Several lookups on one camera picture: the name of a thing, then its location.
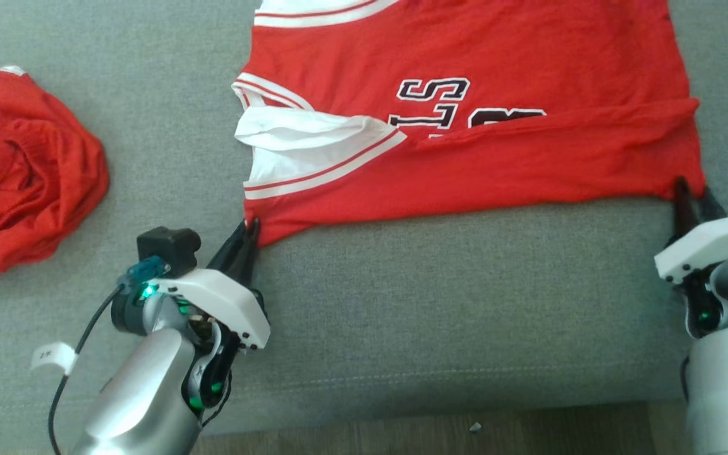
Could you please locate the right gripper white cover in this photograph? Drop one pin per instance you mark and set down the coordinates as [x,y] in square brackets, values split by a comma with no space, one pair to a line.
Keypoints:
[711,240]

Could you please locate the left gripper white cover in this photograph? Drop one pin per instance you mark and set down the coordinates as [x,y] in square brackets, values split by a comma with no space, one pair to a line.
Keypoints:
[225,300]

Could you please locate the red basketball jersey white trim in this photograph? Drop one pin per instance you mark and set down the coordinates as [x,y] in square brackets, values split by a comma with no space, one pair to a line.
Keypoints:
[497,164]

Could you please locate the red mesh shorts white stripes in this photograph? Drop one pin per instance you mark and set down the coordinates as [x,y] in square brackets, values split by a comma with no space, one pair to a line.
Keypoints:
[29,177]

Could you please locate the grey sofa seat cushion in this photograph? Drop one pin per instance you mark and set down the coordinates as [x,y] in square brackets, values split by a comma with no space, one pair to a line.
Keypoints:
[402,316]

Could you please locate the small white floor scrap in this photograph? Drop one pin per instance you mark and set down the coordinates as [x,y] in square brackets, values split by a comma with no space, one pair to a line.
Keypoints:
[475,428]

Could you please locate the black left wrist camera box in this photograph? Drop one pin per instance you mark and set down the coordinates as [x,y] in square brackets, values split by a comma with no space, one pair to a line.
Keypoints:
[168,249]

